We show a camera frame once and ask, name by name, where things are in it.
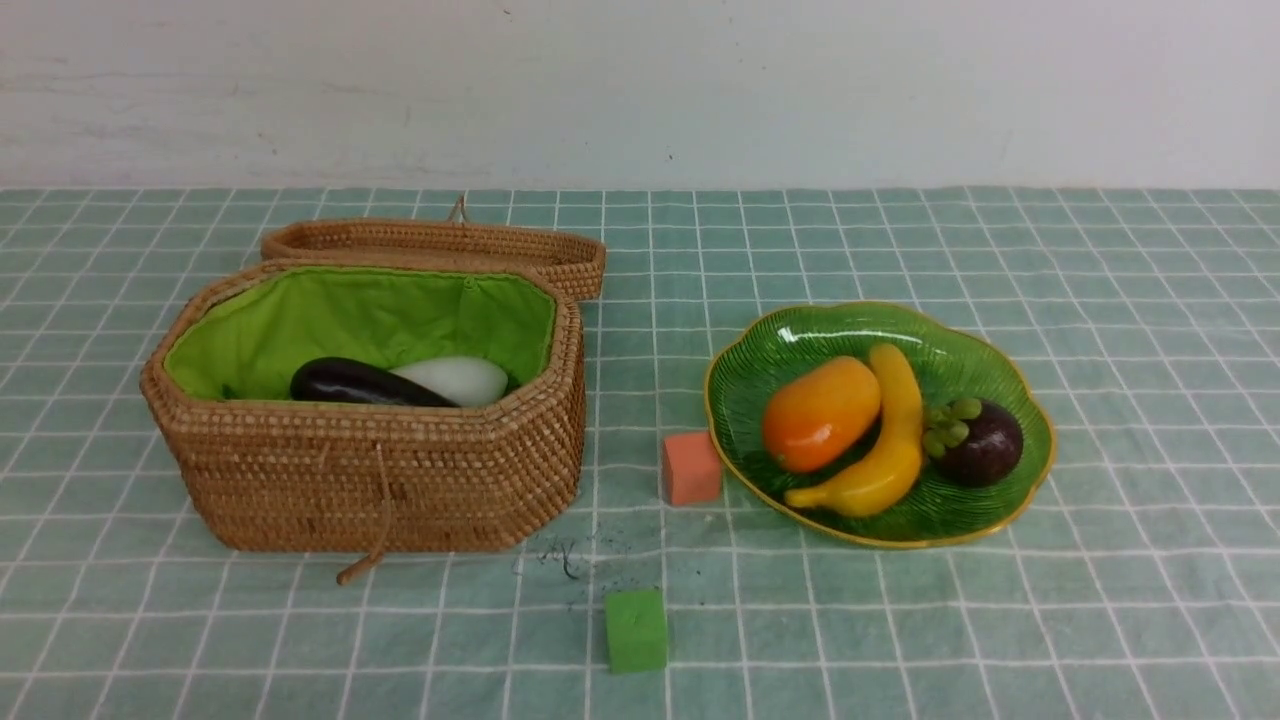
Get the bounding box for orange foam cube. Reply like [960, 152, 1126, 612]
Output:
[662, 430, 723, 506]

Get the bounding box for yellow toy banana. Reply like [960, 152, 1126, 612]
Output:
[783, 343, 924, 518]

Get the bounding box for green leaf-shaped glass plate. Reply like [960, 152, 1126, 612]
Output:
[704, 301, 1057, 550]

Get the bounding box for purple toy eggplant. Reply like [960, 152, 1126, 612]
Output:
[289, 356, 460, 407]

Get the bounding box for orange yellow toy mango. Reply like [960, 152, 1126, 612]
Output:
[762, 355, 881, 474]

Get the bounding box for green foam cube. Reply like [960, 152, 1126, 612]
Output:
[604, 587, 669, 675]

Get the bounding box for woven wicker basket lid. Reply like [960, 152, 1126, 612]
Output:
[260, 196, 607, 301]

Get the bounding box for dark purple toy mangosteen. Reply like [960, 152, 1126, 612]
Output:
[922, 397, 1024, 489]

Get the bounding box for white toy radish green leaves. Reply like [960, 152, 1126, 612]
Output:
[390, 355, 509, 407]

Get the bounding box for woven wicker basket green lining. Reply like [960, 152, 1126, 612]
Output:
[140, 259, 585, 584]

